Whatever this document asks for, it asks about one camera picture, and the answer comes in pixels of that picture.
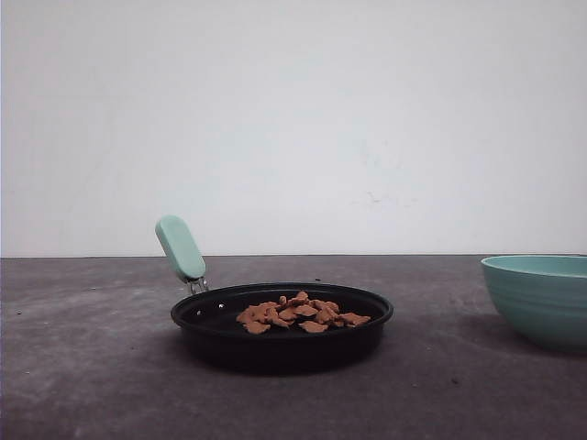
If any black frying pan green handle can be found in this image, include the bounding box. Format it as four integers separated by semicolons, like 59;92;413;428
155;215;393;374

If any teal ceramic bowl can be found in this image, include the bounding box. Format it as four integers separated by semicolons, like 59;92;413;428
481;255;586;353

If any brown beef cubes pile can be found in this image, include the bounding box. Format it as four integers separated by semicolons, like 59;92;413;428
236;291;371;335

